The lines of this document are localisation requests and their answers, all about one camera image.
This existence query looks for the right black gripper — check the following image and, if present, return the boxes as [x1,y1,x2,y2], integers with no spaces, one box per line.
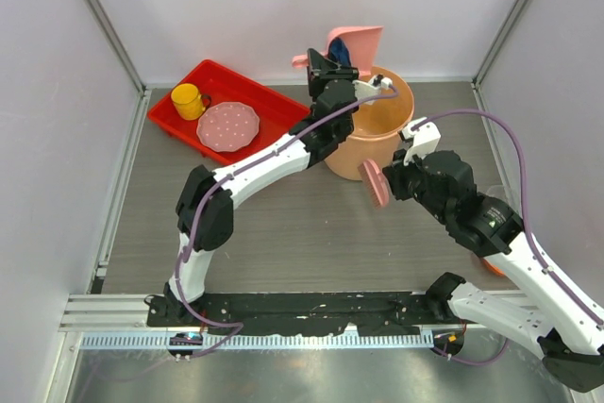
[383,143,451,225]

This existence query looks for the blue paper scrap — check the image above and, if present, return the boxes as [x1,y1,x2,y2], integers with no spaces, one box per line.
[327,37,352,67]

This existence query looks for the pink dustpan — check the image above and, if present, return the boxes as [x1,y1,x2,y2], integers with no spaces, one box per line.
[292,26,383,79]

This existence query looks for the orange plastic bucket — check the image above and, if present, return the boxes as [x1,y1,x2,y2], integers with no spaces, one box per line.
[325,66,414,180]

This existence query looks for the pink hand brush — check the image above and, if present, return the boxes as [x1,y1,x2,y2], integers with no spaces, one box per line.
[358,160,390,209]

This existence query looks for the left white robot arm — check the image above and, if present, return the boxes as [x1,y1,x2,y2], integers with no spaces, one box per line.
[163,42,360,327]

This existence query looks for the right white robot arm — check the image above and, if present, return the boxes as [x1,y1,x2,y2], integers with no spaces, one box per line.
[382,149,603,393]

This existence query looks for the orange bowl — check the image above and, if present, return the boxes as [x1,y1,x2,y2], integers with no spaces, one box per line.
[480,259,505,277]

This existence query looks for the pink dotted plate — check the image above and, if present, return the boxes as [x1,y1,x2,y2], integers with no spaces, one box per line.
[196,102,260,153]

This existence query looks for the yellow mug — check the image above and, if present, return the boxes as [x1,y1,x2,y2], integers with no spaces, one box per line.
[170,83,211,121]

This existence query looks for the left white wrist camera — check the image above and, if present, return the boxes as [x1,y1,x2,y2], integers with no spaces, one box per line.
[353,74,396,104]

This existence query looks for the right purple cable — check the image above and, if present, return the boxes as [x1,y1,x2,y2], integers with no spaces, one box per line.
[408,109,604,366]

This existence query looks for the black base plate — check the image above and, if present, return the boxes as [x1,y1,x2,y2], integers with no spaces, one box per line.
[144,292,461,337]

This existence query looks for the white slotted cable duct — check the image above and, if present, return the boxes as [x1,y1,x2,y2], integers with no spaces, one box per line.
[80,329,434,351]

